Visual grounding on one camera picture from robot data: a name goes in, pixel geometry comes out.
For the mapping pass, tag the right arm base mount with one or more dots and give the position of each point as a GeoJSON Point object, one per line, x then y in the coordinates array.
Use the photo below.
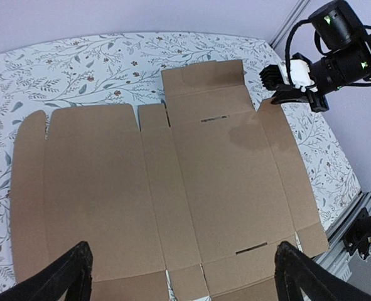
{"type": "Point", "coordinates": [365, 232]}

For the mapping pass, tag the floral patterned table mat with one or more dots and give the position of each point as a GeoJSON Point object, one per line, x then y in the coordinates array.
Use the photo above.
{"type": "Point", "coordinates": [126, 68]}

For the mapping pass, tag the brown cardboard box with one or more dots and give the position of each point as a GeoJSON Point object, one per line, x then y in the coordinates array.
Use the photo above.
{"type": "Point", "coordinates": [193, 194]}

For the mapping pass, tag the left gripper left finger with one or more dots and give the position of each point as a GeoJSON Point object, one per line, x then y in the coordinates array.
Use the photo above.
{"type": "Point", "coordinates": [69, 276]}

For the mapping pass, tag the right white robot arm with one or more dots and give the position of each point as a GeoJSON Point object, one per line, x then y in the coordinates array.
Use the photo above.
{"type": "Point", "coordinates": [345, 45]}

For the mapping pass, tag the aluminium front rail frame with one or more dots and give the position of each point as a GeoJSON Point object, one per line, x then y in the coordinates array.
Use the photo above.
{"type": "Point", "coordinates": [336, 259]}

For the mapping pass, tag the right aluminium corner post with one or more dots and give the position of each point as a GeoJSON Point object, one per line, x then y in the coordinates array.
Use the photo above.
{"type": "Point", "coordinates": [284, 29]}

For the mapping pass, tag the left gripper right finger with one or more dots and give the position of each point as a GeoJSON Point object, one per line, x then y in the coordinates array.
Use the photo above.
{"type": "Point", "coordinates": [297, 275]}

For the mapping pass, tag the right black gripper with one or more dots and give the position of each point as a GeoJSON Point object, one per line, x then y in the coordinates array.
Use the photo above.
{"type": "Point", "coordinates": [313, 94]}

